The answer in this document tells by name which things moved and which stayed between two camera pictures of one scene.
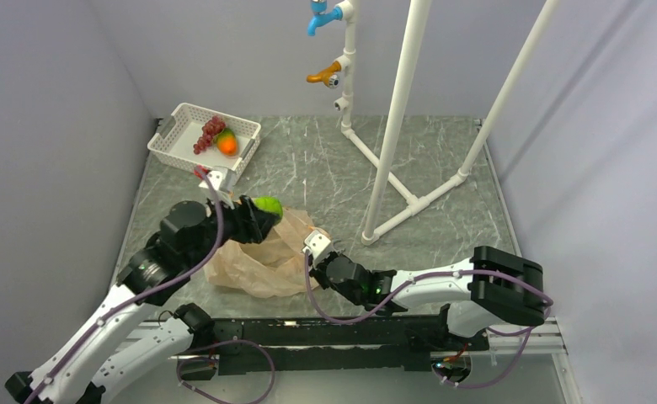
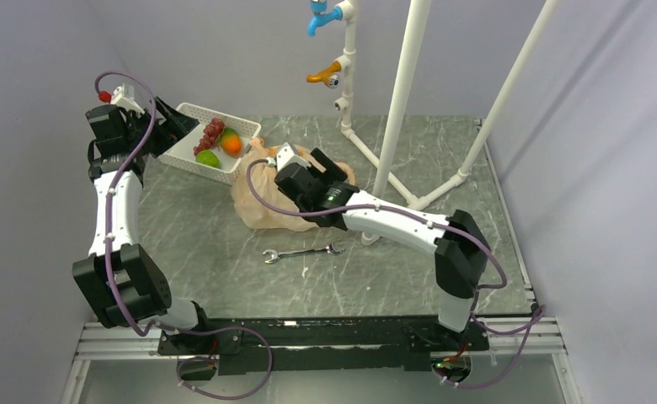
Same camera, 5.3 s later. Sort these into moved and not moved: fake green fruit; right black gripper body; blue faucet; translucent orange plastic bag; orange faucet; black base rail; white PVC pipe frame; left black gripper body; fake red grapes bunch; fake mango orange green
Moved: fake green fruit; right black gripper body; translucent orange plastic bag; left black gripper body
Not moved: black base rail; fake red grapes bunch; orange faucet; white PVC pipe frame; blue faucet; fake mango orange green
